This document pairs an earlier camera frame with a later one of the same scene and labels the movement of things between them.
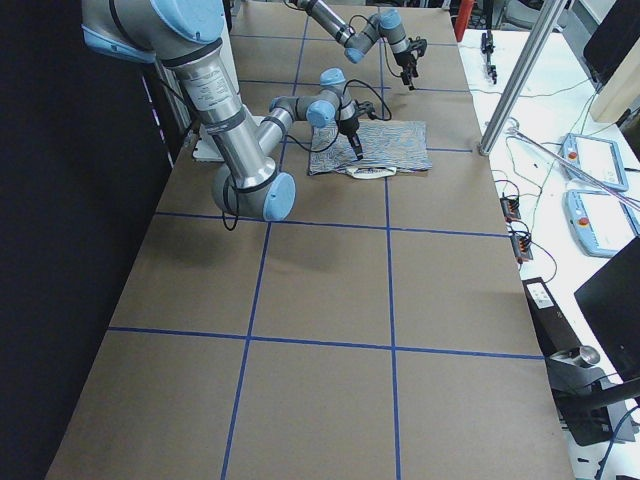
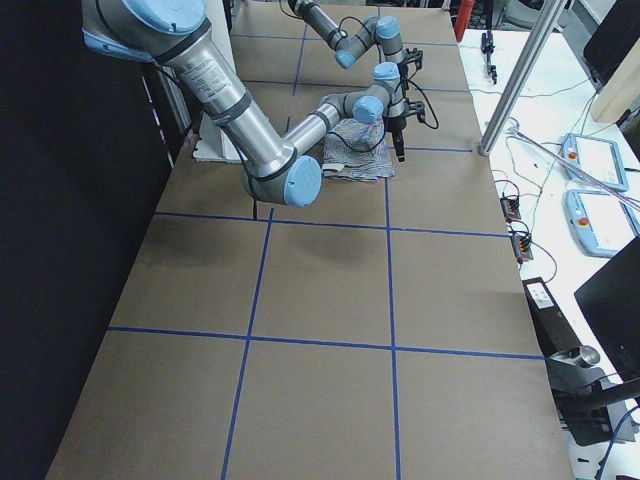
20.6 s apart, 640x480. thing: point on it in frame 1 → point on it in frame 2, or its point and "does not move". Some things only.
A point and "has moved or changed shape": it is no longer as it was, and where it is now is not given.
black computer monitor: (610, 301) does not move
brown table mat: (381, 330) does not move
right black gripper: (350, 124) → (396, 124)
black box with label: (554, 331) does not move
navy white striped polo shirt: (387, 145) has moved or changed shape
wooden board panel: (617, 96) does not move
